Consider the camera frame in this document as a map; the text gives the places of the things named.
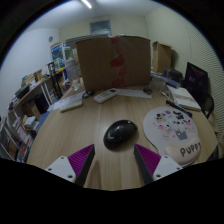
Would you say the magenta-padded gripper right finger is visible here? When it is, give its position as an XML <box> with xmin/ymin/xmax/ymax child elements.
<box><xmin>133</xmin><ymin>143</ymin><xmax>184</xmax><ymax>186</ymax></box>

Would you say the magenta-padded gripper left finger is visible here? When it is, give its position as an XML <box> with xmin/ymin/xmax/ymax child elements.
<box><xmin>44</xmin><ymin>143</ymin><xmax>96</xmax><ymax>187</ymax></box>

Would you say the black computer mouse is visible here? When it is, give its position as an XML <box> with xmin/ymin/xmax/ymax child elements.
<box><xmin>103</xmin><ymin>119</ymin><xmax>139</xmax><ymax>150</ymax></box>

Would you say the white puppy-print mouse pad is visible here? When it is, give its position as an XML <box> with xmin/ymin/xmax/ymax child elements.
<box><xmin>143</xmin><ymin>106</ymin><xmax>203</xmax><ymax>167</ymax></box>

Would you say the black marker pen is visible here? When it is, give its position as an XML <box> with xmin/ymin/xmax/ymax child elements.
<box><xmin>165</xmin><ymin>99</ymin><xmax>193</xmax><ymax>118</ymax></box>

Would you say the cluttered shelf unit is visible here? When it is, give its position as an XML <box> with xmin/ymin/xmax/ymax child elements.
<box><xmin>0</xmin><ymin>68</ymin><xmax>64</xmax><ymax>164</ymax></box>

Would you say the small black gadget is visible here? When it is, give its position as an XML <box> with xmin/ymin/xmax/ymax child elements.
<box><xmin>81</xmin><ymin>90</ymin><xmax>95</xmax><ymax>100</ymax></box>

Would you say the open white notebook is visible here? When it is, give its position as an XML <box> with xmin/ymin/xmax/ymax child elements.
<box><xmin>168</xmin><ymin>85</ymin><xmax>202</xmax><ymax>112</ymax></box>

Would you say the clear plastic container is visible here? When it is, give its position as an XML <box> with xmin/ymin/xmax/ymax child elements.
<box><xmin>150</xmin><ymin>75</ymin><xmax>168</xmax><ymax>92</ymax></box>

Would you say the blue book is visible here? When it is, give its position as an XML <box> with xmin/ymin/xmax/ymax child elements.
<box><xmin>151</xmin><ymin>72</ymin><xmax>183</xmax><ymax>88</ymax></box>

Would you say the black office chair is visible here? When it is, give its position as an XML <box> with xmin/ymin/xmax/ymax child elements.
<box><xmin>184</xmin><ymin>61</ymin><xmax>215</xmax><ymax>119</ymax></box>

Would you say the black bag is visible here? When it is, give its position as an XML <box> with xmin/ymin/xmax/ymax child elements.
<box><xmin>171</xmin><ymin>68</ymin><xmax>184</xmax><ymax>83</ymax></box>

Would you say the clear plastic jug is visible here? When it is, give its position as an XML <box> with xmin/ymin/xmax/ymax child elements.
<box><xmin>64</xmin><ymin>57</ymin><xmax>82</xmax><ymax>92</ymax></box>

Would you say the large brown cardboard box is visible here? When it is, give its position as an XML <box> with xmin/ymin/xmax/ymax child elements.
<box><xmin>75</xmin><ymin>35</ymin><xmax>153</xmax><ymax>93</ymax></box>

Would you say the open brown cardboard box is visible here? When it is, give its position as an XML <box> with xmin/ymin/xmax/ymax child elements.
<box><xmin>152</xmin><ymin>40</ymin><xmax>173</xmax><ymax>74</ymax></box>

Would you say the blue white box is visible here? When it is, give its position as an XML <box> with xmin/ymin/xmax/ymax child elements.
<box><xmin>50</xmin><ymin>42</ymin><xmax>73</xmax><ymax>71</ymax></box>

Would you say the ceiling tube light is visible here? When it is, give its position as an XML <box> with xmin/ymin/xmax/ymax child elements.
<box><xmin>80</xmin><ymin>0</ymin><xmax>93</xmax><ymax>10</ymax></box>

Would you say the grey wall window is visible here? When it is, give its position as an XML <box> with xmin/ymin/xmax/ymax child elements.
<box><xmin>89</xmin><ymin>19</ymin><xmax>112</xmax><ymax>36</ymax></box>

